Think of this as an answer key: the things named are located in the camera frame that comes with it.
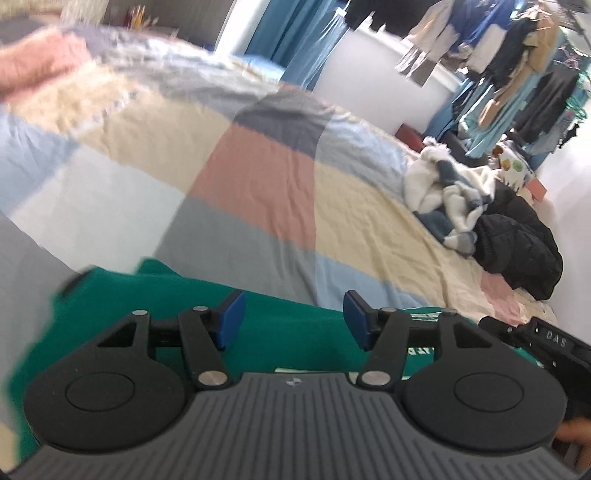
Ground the white grey plush toy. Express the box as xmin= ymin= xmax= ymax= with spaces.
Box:
xmin=405 ymin=145 xmax=497 ymax=257

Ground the person's right hand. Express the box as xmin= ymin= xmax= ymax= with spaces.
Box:
xmin=554 ymin=415 xmax=591 ymax=467

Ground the blue curtain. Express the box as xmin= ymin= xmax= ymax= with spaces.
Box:
xmin=245 ymin=0 xmax=352 ymax=90

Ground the group of small bottles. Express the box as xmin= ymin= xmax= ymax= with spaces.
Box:
xmin=124 ymin=4 xmax=160 ymax=29

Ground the black puffer jacket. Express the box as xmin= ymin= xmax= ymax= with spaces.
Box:
xmin=473 ymin=185 xmax=564 ymax=301

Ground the black hanging garment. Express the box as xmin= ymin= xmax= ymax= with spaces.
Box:
xmin=344 ymin=0 xmax=416 ymax=31

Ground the pink box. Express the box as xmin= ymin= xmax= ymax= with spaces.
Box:
xmin=526 ymin=178 xmax=550 ymax=204

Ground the dark red box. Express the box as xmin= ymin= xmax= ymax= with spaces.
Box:
xmin=396 ymin=124 xmax=423 ymax=148

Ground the green hoodie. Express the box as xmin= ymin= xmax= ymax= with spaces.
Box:
xmin=7 ymin=258 xmax=541 ymax=462

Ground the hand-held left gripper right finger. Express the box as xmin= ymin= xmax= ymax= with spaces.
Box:
xmin=343 ymin=291 xmax=491 ymax=392

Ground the pink blanket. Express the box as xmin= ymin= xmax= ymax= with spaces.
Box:
xmin=0 ymin=25 xmax=93 ymax=102

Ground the striped hanging garment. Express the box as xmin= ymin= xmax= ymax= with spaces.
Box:
xmin=394 ymin=44 xmax=437 ymax=86

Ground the polka dot pillow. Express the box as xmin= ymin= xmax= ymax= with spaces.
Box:
xmin=492 ymin=141 xmax=536 ymax=190

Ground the light blue hanging garment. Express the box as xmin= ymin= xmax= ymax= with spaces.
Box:
xmin=295 ymin=7 xmax=351 ymax=92

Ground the row of hanging clothes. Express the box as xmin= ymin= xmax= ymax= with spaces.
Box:
xmin=406 ymin=0 xmax=591 ymax=158

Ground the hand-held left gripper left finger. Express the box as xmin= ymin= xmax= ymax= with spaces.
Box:
xmin=95 ymin=290 xmax=247 ymax=391

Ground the patchwork bed sheet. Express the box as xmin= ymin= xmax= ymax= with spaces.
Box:
xmin=0 ymin=25 xmax=559 ymax=439

